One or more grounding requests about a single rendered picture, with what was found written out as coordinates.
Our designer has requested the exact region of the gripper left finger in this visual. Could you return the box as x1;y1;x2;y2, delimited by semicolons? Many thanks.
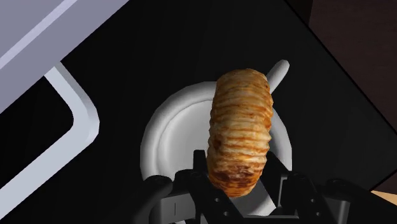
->
132;150;246;224

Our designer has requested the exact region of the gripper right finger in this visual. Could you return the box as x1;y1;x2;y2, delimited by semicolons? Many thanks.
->
263;151;397;224

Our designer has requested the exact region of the golden brown ridged bread roll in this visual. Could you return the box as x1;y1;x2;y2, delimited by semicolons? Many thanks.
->
205;68;274;199

